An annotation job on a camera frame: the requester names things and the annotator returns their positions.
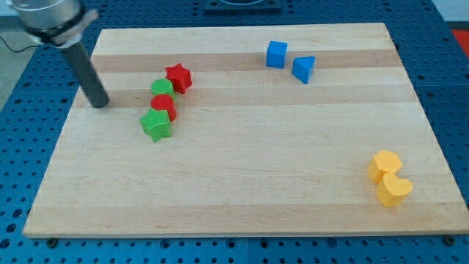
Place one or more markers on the yellow hexagon block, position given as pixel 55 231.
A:
pixel 383 162

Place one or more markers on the light wooden board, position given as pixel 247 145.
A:
pixel 253 150

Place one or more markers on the red star block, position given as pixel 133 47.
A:
pixel 180 77

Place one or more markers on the red cylinder block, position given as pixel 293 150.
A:
pixel 164 102

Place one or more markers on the green star block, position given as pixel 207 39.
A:
pixel 156 124

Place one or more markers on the green cylinder block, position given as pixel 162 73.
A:
pixel 162 86

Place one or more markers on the blue cube block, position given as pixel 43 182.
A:
pixel 276 54

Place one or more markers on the blue triangle block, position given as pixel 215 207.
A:
pixel 303 67

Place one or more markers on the yellow heart block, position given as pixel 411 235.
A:
pixel 392 190

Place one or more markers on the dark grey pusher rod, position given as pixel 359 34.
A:
pixel 80 63

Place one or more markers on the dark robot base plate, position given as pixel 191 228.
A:
pixel 243 6

